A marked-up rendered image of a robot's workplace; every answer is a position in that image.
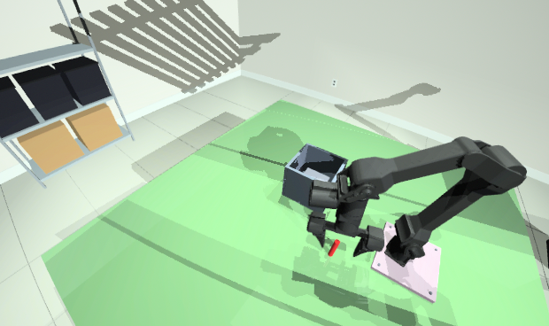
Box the dark red peg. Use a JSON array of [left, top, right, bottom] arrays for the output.
[[328, 239, 340, 256]]

